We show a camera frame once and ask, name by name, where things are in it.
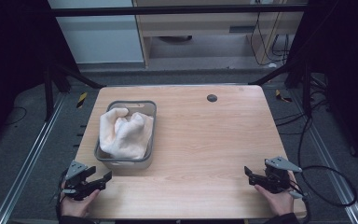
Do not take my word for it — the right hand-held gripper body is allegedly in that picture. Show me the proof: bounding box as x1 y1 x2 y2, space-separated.
259 156 306 200

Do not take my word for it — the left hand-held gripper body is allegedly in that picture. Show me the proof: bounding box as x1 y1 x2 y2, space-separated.
62 160 107 202

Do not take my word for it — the person's right hand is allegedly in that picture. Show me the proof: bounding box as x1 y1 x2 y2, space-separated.
254 183 295 217

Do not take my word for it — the person's left hand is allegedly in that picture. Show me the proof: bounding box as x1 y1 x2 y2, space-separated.
60 188 102 218

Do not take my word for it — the grey plastic basket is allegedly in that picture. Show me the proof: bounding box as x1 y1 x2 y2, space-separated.
93 99 158 171

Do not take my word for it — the cream towel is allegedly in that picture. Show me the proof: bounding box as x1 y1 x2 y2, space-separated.
99 106 155 161

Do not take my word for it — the yellow black striped tape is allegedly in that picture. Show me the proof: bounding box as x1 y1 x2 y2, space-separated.
76 91 89 109
274 89 294 104

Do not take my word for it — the black metal stand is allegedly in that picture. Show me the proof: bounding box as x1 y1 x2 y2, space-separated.
42 60 107 123
247 57 313 119

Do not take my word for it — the white cabinet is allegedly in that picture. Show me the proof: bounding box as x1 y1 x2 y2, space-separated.
47 0 146 65

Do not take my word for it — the black curtain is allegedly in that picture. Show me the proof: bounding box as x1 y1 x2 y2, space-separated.
0 0 81 157
283 0 358 174

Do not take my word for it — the light wooden desk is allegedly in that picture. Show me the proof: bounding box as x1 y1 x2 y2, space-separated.
131 0 310 69

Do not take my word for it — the black horizontal bar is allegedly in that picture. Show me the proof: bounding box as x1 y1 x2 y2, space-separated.
49 4 308 18

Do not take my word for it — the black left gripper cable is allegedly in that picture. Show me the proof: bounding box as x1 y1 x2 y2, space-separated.
55 167 70 220

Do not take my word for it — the aluminium floor rail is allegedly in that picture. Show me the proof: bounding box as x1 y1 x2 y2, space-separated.
291 89 358 224
0 92 67 224

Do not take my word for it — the black looped cable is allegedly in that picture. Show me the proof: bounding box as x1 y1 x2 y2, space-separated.
296 114 358 208

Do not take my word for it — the thin black floor cable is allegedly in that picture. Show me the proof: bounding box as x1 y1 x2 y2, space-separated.
3 105 28 127

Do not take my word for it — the bundle of black hanging cables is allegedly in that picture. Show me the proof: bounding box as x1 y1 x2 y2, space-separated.
249 11 291 67

